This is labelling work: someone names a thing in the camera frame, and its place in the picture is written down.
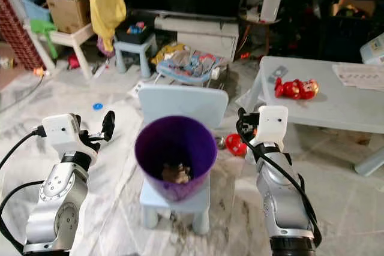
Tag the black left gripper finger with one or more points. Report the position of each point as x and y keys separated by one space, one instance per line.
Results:
x=108 y=125

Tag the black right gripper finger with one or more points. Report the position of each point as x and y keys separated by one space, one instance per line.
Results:
x=243 y=121

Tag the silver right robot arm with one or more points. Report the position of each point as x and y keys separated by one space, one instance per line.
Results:
x=285 y=202

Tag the purple plastic rubbish bin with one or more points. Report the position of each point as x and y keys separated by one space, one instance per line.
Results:
x=175 y=142

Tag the brown crumpled trash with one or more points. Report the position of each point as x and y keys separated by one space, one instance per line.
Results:
x=176 y=173

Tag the blue bottle cap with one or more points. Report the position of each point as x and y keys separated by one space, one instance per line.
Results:
x=97 y=107

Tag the red round toy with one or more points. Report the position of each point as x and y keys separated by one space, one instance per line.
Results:
x=235 y=145

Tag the white paper leaflet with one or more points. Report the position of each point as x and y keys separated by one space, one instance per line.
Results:
x=138 y=89

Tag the red doll toy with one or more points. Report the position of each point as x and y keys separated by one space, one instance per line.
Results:
x=295 y=89

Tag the grey remote control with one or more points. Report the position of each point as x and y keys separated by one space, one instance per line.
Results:
x=276 y=74

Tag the light blue child chair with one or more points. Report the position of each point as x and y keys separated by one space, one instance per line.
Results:
x=183 y=101

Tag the light blue stool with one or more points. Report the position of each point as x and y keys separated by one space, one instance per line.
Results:
x=133 y=51

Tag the patterned baby bouncer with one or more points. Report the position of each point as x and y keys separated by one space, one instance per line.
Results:
x=189 y=64

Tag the small orange object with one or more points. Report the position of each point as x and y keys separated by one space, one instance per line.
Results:
x=39 y=72

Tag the light blue low table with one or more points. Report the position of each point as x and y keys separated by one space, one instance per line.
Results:
x=342 y=106

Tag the white television stand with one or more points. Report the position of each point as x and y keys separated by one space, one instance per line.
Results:
x=201 y=37

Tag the black toy box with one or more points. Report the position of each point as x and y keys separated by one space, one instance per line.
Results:
x=135 y=34

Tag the white small table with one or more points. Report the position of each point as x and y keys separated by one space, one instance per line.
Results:
x=73 y=37

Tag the brown round side table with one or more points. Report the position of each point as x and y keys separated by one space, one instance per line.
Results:
x=255 y=22

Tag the yellow cloth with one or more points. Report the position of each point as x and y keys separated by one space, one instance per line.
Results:
x=108 y=13

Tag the white box device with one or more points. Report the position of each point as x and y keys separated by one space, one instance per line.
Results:
x=270 y=7

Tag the green plastic toy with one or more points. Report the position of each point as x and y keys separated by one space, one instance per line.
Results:
x=42 y=28

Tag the printed paper sheet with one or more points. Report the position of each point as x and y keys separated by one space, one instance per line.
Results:
x=360 y=77

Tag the brown cardboard box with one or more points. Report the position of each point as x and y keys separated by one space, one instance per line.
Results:
x=67 y=11

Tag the red lattice panel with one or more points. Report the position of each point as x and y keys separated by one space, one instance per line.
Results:
x=12 y=34

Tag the black storage basket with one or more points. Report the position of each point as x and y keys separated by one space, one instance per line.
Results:
x=351 y=28

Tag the blue plastic crate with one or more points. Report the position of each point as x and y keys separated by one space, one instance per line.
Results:
x=33 y=4

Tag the white plastic container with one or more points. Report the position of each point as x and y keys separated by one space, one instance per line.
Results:
x=373 y=50

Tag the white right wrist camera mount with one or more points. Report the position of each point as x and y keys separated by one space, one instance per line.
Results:
x=271 y=125

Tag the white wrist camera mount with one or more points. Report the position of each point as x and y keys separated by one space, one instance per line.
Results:
x=271 y=125
x=60 y=131

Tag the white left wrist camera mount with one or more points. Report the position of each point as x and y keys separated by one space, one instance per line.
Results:
x=60 y=131

